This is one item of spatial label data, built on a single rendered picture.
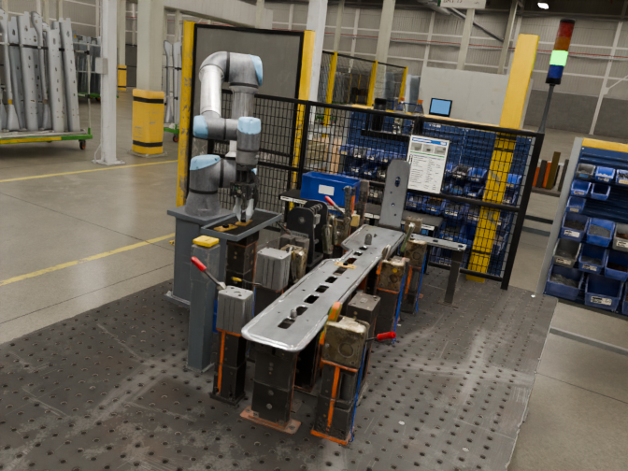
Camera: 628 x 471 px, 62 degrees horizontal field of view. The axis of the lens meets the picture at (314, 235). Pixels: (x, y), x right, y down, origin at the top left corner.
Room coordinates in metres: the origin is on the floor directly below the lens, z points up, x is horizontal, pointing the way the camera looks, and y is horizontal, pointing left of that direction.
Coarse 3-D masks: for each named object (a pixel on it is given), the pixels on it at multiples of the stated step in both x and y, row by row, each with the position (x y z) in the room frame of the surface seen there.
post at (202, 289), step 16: (192, 256) 1.56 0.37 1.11; (208, 256) 1.54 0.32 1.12; (192, 272) 1.56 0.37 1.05; (192, 288) 1.56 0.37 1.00; (208, 288) 1.56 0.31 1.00; (192, 304) 1.56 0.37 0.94; (208, 304) 1.57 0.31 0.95; (192, 320) 1.56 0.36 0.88; (208, 320) 1.57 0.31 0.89; (192, 336) 1.56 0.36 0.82; (208, 336) 1.58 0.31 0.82; (192, 352) 1.56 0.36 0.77; (208, 352) 1.59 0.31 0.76; (192, 368) 1.55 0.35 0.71; (208, 368) 1.57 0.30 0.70
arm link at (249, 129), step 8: (240, 120) 1.78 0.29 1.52; (248, 120) 1.77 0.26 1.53; (256, 120) 1.78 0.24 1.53; (240, 128) 1.77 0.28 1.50; (248, 128) 1.76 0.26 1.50; (256, 128) 1.77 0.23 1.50; (240, 136) 1.77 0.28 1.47; (248, 136) 1.76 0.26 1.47; (256, 136) 1.78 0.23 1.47; (240, 144) 1.77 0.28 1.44; (248, 144) 1.76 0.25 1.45; (256, 144) 1.78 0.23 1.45
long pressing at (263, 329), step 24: (360, 240) 2.30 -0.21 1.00; (384, 240) 2.34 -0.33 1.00; (360, 264) 1.97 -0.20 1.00; (312, 288) 1.67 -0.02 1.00; (336, 288) 1.70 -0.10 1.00; (264, 312) 1.44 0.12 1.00; (288, 312) 1.46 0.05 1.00; (312, 312) 1.48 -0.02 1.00; (264, 336) 1.29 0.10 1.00; (288, 336) 1.31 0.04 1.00; (312, 336) 1.34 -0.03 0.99
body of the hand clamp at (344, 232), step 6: (342, 222) 2.40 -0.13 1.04; (348, 222) 2.40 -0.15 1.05; (336, 228) 2.41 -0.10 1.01; (342, 228) 2.40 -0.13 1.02; (348, 228) 2.42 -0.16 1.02; (342, 234) 2.40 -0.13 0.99; (348, 234) 2.43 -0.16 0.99; (342, 240) 2.40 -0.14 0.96; (336, 246) 2.41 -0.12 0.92; (336, 252) 2.41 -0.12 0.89; (342, 252) 2.41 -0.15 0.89
